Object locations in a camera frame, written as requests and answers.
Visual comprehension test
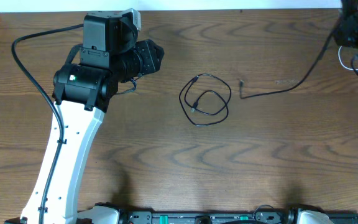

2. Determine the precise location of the white usb cable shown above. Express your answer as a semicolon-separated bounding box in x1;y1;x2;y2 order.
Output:
337;45;358;79

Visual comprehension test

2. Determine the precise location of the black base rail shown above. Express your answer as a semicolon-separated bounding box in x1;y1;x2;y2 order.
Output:
76;202;358;224

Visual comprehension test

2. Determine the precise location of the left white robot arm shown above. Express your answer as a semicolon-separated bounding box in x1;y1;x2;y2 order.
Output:
12;9;164;223

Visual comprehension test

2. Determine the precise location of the black usb cable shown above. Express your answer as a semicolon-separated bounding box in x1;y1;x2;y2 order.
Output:
178;73;232;127
239;18;343;100

